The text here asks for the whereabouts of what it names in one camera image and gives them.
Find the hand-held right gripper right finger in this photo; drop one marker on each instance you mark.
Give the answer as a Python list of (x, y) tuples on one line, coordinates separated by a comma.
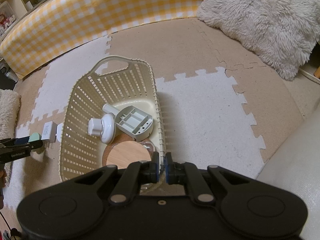
[(167, 173)]

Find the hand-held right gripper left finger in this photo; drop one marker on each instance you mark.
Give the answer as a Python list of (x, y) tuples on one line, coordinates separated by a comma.
[(157, 172)]

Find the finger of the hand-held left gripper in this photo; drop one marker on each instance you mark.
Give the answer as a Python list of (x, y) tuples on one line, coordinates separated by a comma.
[(22, 140), (35, 145)]

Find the mint green round case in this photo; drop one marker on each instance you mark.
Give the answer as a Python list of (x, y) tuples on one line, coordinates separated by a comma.
[(35, 137)]

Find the clear plastic box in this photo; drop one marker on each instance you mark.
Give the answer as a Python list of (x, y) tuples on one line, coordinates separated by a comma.
[(147, 147)]

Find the round wooden lid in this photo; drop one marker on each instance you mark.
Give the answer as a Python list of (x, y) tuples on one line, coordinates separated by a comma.
[(127, 155)]

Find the grey compartment tray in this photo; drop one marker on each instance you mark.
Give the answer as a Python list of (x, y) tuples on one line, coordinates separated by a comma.
[(140, 132)]

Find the round cork coaster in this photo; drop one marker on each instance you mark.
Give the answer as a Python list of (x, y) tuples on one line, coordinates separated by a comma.
[(122, 138)]

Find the cream plastic lattice basket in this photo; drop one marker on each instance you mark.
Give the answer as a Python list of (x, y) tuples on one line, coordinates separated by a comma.
[(77, 120)]

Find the white suction cup holder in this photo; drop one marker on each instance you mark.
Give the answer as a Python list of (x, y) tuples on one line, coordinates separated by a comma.
[(107, 127)]

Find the white charger adapter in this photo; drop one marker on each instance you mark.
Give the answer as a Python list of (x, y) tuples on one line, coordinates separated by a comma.
[(48, 131)]

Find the white plastic piece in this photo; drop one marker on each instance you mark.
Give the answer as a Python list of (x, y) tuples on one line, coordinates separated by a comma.
[(60, 132)]

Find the fluffy cream rug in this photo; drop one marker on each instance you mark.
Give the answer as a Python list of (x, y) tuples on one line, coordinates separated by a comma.
[(8, 110)]

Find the white foam puzzle mat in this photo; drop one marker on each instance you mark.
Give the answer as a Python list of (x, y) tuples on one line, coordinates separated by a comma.
[(207, 120), (55, 80)]

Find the tan foam puzzle mat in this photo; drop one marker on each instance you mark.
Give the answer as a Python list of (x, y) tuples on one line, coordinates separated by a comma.
[(170, 47), (272, 97)]

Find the wooden shelf unit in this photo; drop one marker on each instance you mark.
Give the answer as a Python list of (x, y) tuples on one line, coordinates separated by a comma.
[(15, 5)]

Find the yellow checkered padded bumper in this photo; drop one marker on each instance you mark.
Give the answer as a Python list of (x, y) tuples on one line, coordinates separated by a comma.
[(105, 7)]

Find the fluffy white cushion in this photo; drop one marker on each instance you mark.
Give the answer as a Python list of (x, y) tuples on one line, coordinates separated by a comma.
[(260, 20)]

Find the wooden furniture leg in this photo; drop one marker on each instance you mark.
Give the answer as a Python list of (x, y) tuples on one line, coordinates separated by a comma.
[(317, 72)]

